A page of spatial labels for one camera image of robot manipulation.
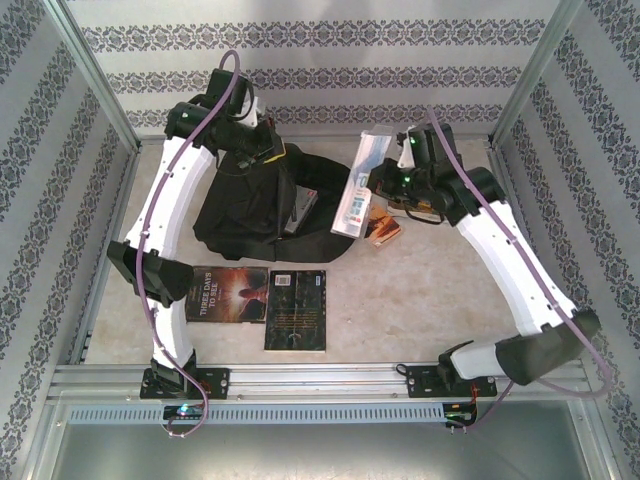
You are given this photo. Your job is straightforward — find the grey slotted cable duct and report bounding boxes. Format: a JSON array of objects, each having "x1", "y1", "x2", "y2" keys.
[{"x1": 67, "y1": 402, "x2": 447, "y2": 425}]

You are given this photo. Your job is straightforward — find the aluminium side rail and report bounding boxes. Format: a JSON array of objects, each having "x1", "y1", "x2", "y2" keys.
[
  {"x1": 67, "y1": 147, "x2": 144, "y2": 365},
  {"x1": 487, "y1": 147, "x2": 570, "y2": 360}
]

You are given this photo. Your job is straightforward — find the Three Days To See book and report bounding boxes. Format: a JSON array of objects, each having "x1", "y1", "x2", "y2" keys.
[{"x1": 184, "y1": 265, "x2": 270, "y2": 324}]

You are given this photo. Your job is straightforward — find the right controller circuit board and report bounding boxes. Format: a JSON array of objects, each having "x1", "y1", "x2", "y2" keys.
[{"x1": 443, "y1": 402, "x2": 480, "y2": 430}]

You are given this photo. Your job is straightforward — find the small orange brown book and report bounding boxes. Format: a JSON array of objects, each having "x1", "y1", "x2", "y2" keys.
[{"x1": 367, "y1": 203, "x2": 403, "y2": 249}]

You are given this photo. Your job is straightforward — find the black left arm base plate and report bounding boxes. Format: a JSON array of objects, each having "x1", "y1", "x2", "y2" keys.
[{"x1": 139, "y1": 367, "x2": 232, "y2": 401}]

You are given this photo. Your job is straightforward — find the controller circuit board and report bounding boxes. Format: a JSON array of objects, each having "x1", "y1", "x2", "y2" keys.
[
  {"x1": 443, "y1": 402, "x2": 480, "y2": 430},
  {"x1": 162, "y1": 404, "x2": 205, "y2": 421}
]

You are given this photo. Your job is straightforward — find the black backpack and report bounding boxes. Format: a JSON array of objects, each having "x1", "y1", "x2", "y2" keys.
[{"x1": 193, "y1": 142, "x2": 362, "y2": 265}]

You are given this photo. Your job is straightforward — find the aluminium frame post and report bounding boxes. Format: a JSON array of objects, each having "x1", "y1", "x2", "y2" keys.
[
  {"x1": 47, "y1": 0, "x2": 142, "y2": 151},
  {"x1": 488, "y1": 0, "x2": 586, "y2": 149}
]

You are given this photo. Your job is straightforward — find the grey metal panel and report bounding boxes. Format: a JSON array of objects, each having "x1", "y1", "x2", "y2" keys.
[{"x1": 29, "y1": 419, "x2": 614, "y2": 480}]

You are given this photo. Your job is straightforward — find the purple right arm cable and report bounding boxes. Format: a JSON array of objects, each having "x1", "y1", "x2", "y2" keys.
[{"x1": 424, "y1": 104, "x2": 614, "y2": 432}]

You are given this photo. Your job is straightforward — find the dark book with barcode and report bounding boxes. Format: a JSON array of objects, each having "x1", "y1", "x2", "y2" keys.
[{"x1": 263, "y1": 269, "x2": 328, "y2": 354}]

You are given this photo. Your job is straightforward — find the brown and blue cover book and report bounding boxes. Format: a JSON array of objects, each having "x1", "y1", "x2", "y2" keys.
[{"x1": 384, "y1": 193, "x2": 442, "y2": 222}]

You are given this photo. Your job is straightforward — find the left controller circuit board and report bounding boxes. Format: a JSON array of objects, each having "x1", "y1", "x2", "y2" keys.
[{"x1": 162, "y1": 404, "x2": 205, "y2": 421}]

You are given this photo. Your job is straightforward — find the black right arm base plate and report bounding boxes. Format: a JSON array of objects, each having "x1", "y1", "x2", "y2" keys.
[{"x1": 406, "y1": 363, "x2": 498, "y2": 400}]

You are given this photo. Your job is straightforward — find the aluminium mounting rail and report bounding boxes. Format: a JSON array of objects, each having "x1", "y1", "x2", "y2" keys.
[{"x1": 49, "y1": 363, "x2": 589, "y2": 401}]

